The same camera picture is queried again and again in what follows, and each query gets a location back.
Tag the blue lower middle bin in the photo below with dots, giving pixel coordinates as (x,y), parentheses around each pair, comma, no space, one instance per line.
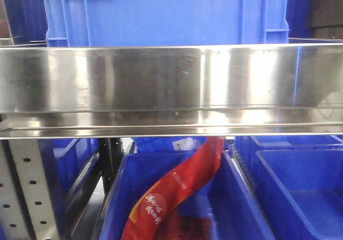
(223,209)

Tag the blue lower left bin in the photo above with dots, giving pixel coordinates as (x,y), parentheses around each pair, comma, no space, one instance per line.
(75,158)

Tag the large blue upper bin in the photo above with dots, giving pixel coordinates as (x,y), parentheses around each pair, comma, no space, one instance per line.
(112,23)

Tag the blue lower right bin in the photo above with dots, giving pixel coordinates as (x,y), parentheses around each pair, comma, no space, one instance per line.
(297,181)

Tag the red printed snack bag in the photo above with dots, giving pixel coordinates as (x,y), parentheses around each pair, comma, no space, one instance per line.
(172,189)

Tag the stainless steel shelf rail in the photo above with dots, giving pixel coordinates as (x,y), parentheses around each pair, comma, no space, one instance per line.
(255,89)

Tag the perforated metal shelf post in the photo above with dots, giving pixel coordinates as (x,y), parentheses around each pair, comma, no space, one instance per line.
(27,209)

